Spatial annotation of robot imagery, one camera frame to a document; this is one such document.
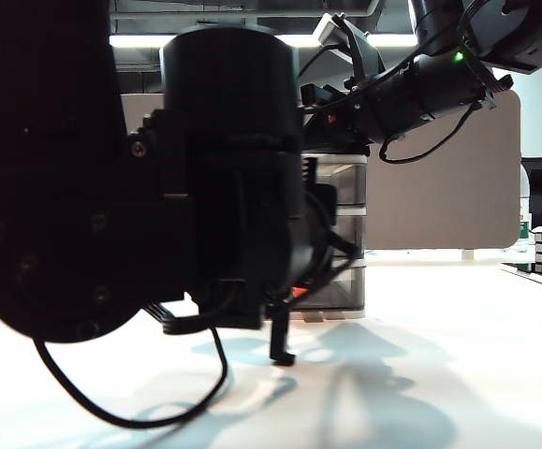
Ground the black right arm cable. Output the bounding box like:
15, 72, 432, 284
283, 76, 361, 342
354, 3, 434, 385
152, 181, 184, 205
378, 100, 483, 165

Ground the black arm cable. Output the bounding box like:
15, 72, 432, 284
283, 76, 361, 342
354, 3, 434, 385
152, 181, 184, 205
378, 100, 483, 165
33, 322, 229, 430

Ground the smoky grey drawer red handle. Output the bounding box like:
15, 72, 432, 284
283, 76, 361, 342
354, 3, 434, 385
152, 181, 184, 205
315, 163, 368, 208
288, 265, 368, 313
331, 214, 368, 256

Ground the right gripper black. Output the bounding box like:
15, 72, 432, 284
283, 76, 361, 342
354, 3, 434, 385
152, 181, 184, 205
300, 81, 380, 156

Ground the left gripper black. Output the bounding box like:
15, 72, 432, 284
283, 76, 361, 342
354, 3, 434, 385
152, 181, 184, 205
268, 156, 339, 368

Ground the brown desk partition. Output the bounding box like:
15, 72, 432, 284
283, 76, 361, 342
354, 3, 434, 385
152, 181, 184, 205
119, 88, 523, 252

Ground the ceiling light strip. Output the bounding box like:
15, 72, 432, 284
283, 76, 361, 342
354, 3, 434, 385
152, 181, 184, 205
109, 32, 422, 49

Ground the white drawer cabinet frame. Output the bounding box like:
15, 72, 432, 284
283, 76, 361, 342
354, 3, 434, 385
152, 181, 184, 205
298, 149, 370, 325

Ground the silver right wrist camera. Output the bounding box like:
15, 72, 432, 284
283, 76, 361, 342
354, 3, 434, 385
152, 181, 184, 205
311, 12, 353, 50

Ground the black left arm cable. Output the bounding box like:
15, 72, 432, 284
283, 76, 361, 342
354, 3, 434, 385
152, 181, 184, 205
33, 322, 229, 430

